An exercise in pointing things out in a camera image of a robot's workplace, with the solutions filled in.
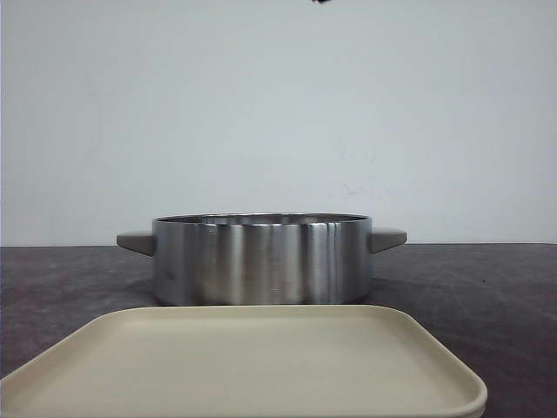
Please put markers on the stainless steel steamer pot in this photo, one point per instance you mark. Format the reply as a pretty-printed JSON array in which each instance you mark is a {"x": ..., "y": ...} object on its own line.
[{"x": 262, "y": 258}]

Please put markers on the beige plastic tray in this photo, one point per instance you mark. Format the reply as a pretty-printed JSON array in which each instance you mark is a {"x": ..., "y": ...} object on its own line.
[{"x": 274, "y": 361}]

